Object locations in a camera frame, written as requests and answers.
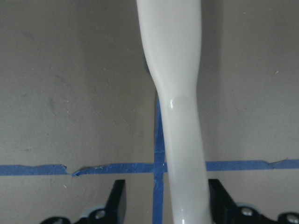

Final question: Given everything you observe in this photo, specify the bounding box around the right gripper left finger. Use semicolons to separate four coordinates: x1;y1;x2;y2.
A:
79;179;127;224

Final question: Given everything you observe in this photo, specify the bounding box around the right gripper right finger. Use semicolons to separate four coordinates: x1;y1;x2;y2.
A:
207;178;260;224

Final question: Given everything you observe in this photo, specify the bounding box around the white hand brush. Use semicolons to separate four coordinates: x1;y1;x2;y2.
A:
137;0;212;224

